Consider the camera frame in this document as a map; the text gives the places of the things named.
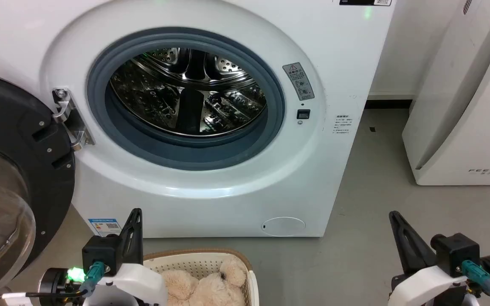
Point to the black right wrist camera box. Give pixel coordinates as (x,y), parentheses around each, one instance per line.
(455,250)

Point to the black washing machine door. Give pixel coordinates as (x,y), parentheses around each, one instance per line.
(24,140)

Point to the stainless steel washing machine drum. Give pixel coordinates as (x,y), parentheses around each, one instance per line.
(194,91)

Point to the black door latch socket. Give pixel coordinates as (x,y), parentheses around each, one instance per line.
(303,114)

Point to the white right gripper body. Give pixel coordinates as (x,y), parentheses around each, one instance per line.
(429,287)

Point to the grey warning sticker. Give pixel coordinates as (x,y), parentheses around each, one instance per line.
(298,80)

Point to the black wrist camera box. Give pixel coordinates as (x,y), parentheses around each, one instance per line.
(455,250)
(100,253)

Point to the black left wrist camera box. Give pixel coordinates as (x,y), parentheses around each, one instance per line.
(100,253)

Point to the white front-load washing machine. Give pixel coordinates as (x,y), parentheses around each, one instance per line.
(211,199)

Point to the cream woven laundry basket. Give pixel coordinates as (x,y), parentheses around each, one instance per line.
(194,262)

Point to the oval filter cover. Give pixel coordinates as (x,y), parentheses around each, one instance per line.
(283,226)

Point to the grey rubber door gasket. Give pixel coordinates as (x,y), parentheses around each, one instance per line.
(143,148)

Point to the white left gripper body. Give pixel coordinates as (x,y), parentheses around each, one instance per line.
(136,282)

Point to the beige plush teddy bear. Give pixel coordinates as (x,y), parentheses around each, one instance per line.
(211,287)

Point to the white air purifier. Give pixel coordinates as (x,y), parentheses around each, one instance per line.
(470,106)

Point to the black control panel label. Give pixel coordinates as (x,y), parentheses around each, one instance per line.
(366,2)

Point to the small text sticker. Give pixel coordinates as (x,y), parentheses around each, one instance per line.
(343,124)

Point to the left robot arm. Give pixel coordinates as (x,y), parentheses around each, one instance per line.
(56,284)

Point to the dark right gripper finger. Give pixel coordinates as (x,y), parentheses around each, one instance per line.
(417,250)
(395,238)

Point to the metal door hinge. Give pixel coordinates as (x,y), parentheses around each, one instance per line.
(70,119)

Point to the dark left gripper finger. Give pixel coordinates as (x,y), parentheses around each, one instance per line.
(127,240)
(138,238)

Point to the blue energy label sticker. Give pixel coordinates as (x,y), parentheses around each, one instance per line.
(105,226)

